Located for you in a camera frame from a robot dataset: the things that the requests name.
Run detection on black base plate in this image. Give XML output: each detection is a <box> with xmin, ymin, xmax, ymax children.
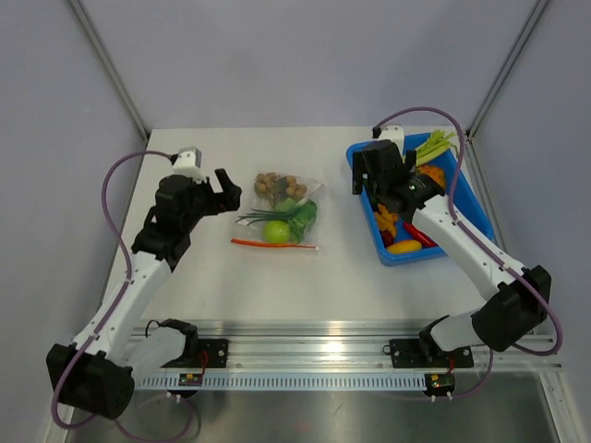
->
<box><xmin>182</xmin><ymin>339</ymin><xmax>230</xmax><ymax>369</ymax></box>
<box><xmin>381</xmin><ymin>339</ymin><xmax>474</xmax><ymax>369</ymax></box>

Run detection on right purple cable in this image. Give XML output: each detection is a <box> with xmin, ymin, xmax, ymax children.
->
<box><xmin>372</xmin><ymin>106</ymin><xmax>564</xmax><ymax>401</ymax></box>

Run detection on aluminium rail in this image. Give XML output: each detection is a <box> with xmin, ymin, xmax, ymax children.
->
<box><xmin>131</xmin><ymin>322</ymin><xmax>565</xmax><ymax>374</ymax></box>

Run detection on longan bunch with leaves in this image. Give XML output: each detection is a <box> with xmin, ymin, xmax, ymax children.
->
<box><xmin>253</xmin><ymin>172</ymin><xmax>308</xmax><ymax>209</ymax></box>

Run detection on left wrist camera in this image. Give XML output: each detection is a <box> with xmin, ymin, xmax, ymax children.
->
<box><xmin>172</xmin><ymin>147</ymin><xmax>205</xmax><ymax>184</ymax></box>

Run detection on white slotted cable duct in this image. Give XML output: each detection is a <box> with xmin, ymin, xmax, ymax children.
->
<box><xmin>136</xmin><ymin>372</ymin><xmax>426</xmax><ymax>391</ymax></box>

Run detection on clear zip bag orange zipper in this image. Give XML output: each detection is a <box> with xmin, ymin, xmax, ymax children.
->
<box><xmin>230</xmin><ymin>171</ymin><xmax>323</xmax><ymax>250</ymax></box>

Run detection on green apple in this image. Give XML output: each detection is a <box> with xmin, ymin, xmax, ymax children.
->
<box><xmin>262</xmin><ymin>221</ymin><xmax>291</xmax><ymax>245</ymax></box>

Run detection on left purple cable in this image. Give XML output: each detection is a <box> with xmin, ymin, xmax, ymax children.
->
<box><xmin>49</xmin><ymin>150</ymin><xmax>202</xmax><ymax>439</ymax></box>

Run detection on dark purple fruit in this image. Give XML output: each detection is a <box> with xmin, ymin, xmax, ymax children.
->
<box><xmin>380</xmin><ymin>231</ymin><xmax>395</xmax><ymax>247</ymax></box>

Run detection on red chili pepper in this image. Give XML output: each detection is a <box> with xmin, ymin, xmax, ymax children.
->
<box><xmin>403</xmin><ymin>221</ymin><xmax>437</xmax><ymax>248</ymax></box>

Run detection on orange ginger root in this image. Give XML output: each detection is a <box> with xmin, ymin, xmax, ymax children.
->
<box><xmin>374</xmin><ymin>204</ymin><xmax>399</xmax><ymax>237</ymax></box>

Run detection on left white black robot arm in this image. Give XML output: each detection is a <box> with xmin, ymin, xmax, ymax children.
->
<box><xmin>46</xmin><ymin>169</ymin><xmax>242</xmax><ymax>420</ymax></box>

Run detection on yellow mango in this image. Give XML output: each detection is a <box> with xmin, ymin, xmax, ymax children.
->
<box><xmin>386</xmin><ymin>240</ymin><xmax>422</xmax><ymax>255</ymax></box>

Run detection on light green leafy vegetable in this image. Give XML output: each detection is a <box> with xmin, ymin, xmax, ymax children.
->
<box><xmin>415</xmin><ymin>129</ymin><xmax>458</xmax><ymax>166</ymax></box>

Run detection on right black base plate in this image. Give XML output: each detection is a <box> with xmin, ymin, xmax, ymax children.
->
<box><xmin>381</xmin><ymin>339</ymin><xmax>474</xmax><ymax>369</ymax></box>

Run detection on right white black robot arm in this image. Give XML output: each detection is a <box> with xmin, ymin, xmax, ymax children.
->
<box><xmin>351</xmin><ymin>139</ymin><xmax>551</xmax><ymax>365</ymax></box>

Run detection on napa cabbage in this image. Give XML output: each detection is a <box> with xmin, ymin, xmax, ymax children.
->
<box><xmin>275</xmin><ymin>198</ymin><xmax>318</xmax><ymax>244</ymax></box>

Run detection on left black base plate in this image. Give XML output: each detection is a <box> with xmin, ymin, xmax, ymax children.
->
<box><xmin>182</xmin><ymin>339</ymin><xmax>230</xmax><ymax>369</ymax></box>

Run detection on yellow orange pineapple piece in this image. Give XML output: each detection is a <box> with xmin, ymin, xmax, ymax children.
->
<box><xmin>417</xmin><ymin>164</ymin><xmax>447</xmax><ymax>190</ymax></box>

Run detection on purple cable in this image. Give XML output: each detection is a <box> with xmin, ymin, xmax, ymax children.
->
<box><xmin>49</xmin><ymin>150</ymin><xmax>202</xmax><ymax>439</ymax></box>
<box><xmin>372</xmin><ymin>106</ymin><xmax>564</xmax><ymax>401</ymax></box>

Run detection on green scallion bunch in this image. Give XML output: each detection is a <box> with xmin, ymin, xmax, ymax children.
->
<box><xmin>236</xmin><ymin>210</ymin><xmax>296</xmax><ymax>225</ymax></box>

